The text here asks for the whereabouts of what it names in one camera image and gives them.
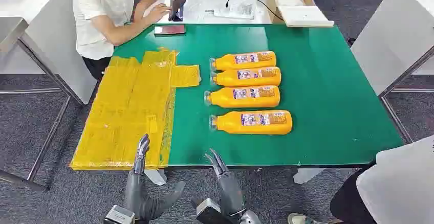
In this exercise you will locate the steel table with frame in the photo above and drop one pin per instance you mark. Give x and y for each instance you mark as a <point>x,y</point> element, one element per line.
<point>10,29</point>

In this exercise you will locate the seated person's right hand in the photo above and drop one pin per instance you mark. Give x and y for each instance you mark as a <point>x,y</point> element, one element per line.
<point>159,12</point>

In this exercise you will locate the white power strip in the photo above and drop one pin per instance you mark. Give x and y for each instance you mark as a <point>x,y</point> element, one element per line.
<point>234,13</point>

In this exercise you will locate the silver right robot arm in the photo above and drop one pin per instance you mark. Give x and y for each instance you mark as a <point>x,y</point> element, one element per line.
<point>250,218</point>

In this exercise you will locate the white table leg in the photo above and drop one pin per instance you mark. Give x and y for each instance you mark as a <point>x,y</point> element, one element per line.
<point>307,175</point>
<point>156,177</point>

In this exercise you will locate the open cardboard box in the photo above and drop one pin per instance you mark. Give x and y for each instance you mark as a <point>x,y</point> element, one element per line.
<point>271,4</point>

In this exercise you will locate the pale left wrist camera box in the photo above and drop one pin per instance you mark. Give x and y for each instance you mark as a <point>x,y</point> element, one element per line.
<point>118,215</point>

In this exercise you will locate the white desk with panel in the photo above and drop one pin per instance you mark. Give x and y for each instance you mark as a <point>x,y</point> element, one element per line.
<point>47,29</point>

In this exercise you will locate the white desk with electronics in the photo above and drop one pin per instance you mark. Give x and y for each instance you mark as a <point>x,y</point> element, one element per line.
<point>203,2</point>

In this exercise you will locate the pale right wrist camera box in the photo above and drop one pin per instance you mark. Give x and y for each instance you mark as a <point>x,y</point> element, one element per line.
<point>210,214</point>

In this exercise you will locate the green table mat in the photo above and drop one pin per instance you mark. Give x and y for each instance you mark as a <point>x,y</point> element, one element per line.
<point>322,97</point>

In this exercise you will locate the orange drink bottle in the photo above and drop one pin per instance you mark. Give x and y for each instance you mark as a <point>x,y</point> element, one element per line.
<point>244,97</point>
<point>247,77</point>
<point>252,123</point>
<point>244,61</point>

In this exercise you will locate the black tablet on stand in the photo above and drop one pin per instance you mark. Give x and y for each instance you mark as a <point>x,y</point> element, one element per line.
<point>178,2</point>

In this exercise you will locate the dark red smartphone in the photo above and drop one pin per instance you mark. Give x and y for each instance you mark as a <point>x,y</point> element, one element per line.
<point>169,30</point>

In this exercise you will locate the white desk with metal frame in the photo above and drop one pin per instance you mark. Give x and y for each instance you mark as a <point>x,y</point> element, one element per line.
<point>393,36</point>

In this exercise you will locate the white flat box lid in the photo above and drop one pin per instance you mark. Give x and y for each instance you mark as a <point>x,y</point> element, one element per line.
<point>305,16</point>

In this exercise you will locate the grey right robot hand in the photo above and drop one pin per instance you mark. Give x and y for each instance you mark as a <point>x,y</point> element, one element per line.
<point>230,192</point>

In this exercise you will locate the yellow plastic sheet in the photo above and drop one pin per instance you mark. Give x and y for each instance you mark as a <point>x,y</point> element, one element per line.
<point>129,114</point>

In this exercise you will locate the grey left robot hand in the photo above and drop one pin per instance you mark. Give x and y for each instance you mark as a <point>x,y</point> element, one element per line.
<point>135,195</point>

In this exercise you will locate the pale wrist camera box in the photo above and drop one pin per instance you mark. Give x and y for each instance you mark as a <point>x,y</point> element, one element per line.
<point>210,214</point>
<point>118,215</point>

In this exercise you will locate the person in pale top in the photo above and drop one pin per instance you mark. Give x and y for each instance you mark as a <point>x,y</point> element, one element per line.
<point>400,188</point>

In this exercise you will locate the seated person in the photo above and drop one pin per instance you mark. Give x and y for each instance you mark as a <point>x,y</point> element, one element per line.
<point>98,12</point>

